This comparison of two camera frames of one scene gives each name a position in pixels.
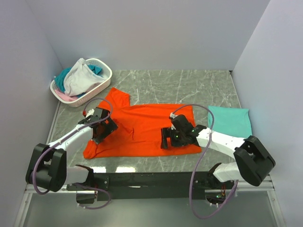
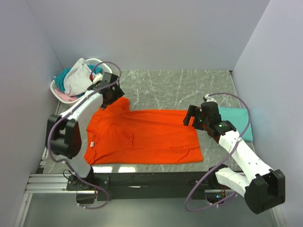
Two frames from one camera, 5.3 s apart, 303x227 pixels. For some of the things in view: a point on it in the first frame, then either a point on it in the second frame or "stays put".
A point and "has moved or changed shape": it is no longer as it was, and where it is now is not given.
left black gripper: x=110 y=127 → x=117 y=94
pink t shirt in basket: x=64 y=96 stays put
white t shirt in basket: x=78 y=77 stays put
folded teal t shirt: x=233 y=121 stays put
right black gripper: x=168 y=132 → x=194 y=111
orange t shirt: x=138 y=130 has moved or changed shape
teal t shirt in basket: x=59 y=77 stays put
